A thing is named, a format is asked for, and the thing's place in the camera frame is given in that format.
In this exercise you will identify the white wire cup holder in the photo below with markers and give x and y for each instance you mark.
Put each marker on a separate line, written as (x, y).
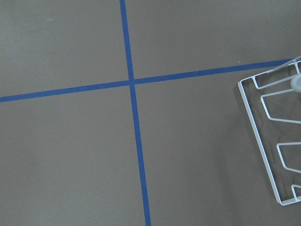
(272, 100)

